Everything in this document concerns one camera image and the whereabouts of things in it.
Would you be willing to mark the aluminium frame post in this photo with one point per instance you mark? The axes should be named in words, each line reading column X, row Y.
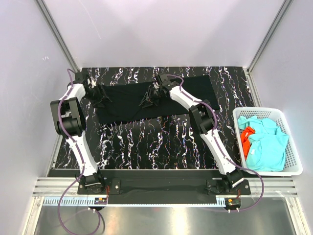
column 270, row 33
column 56, row 33

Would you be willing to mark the white plastic laundry basket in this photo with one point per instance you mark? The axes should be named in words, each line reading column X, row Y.
column 293, row 166

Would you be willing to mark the black marbled table mat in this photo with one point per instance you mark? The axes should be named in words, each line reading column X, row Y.
column 166, row 142

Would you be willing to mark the black t shirt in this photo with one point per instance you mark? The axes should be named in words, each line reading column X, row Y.
column 125, row 99

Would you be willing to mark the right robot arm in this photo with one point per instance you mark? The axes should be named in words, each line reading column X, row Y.
column 203, row 121

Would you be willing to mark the teal t shirt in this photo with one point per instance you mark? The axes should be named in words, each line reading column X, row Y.
column 268, row 144

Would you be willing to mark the right aluminium frame post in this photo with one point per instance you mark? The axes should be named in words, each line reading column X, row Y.
column 270, row 33

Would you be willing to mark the left aluminium frame post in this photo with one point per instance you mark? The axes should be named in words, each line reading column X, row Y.
column 56, row 33

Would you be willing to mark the connector board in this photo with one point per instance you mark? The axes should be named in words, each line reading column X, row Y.
column 100, row 201
column 233, row 202

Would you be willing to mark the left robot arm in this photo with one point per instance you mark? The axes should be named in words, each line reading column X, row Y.
column 69, row 122

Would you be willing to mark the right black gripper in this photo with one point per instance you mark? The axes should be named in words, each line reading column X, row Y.
column 150, row 95

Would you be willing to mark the white slotted cable duct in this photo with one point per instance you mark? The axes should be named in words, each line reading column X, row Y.
column 209, row 202

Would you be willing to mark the orange t shirt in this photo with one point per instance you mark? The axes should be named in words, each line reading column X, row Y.
column 245, row 140

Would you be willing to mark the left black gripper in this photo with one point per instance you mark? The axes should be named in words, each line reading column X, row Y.
column 98, row 95

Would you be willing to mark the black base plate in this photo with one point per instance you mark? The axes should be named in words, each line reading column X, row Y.
column 194, row 185

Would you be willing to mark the right connector board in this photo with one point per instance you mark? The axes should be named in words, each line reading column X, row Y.
column 233, row 202

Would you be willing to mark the left connector board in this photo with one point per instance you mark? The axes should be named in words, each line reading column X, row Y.
column 100, row 201

